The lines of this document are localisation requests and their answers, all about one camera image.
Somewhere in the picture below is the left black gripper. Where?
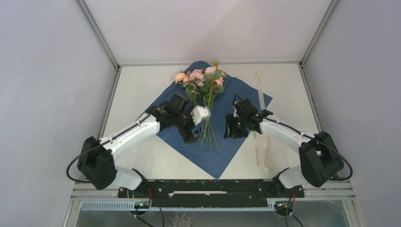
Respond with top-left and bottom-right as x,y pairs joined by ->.
173,106 -> 204,144

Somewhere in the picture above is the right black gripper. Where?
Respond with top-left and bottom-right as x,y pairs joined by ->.
224,113 -> 249,139

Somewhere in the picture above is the blue wrapping paper sheet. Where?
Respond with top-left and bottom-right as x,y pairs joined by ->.
133,64 -> 274,180

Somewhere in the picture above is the cream ribbon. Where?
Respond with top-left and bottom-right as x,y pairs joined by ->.
250,69 -> 278,171

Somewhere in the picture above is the pale pink fake flower stem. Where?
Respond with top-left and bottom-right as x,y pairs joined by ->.
200,61 -> 226,151

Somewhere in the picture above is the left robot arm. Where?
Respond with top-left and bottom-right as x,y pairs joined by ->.
72,94 -> 211,197

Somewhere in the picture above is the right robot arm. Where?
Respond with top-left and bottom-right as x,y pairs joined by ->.
225,99 -> 347,197

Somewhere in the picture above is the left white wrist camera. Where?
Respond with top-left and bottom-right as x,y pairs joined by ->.
191,105 -> 211,126

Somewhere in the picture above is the right black cable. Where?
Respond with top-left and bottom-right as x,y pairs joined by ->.
233,92 -> 354,182

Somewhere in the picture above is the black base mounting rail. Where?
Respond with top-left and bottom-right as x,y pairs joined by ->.
118,179 -> 305,209

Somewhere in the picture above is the white cable duct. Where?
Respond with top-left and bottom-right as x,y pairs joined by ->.
80,200 -> 276,211

